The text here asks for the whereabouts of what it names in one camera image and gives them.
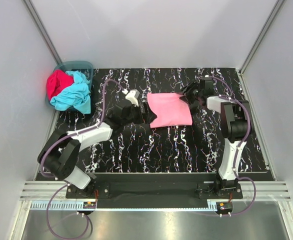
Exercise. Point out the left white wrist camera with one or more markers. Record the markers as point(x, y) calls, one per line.
point(132, 96)

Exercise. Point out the pink t shirt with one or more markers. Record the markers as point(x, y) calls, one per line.
point(169, 109)

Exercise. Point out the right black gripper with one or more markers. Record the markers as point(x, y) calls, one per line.
point(191, 86)

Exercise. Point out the right corner aluminium post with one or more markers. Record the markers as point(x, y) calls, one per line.
point(262, 34)

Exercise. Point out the left corner aluminium post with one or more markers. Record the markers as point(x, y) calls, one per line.
point(29, 5)

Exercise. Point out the corner aluminium post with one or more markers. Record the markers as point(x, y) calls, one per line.
point(262, 34)
point(29, 5)

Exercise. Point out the red t shirt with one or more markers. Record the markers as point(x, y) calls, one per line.
point(57, 82)

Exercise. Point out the aluminium frame rail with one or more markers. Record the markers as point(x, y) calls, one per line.
point(262, 190)

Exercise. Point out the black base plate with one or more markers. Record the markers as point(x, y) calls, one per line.
point(128, 202)

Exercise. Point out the teal plastic basket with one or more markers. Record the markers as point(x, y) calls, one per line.
point(84, 67)

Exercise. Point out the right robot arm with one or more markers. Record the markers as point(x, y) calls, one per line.
point(236, 125)

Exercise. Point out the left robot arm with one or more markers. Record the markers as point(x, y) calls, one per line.
point(59, 155)

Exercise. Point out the cyan t shirt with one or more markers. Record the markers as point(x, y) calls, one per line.
point(77, 96)

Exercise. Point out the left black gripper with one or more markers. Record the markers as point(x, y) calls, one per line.
point(150, 115)

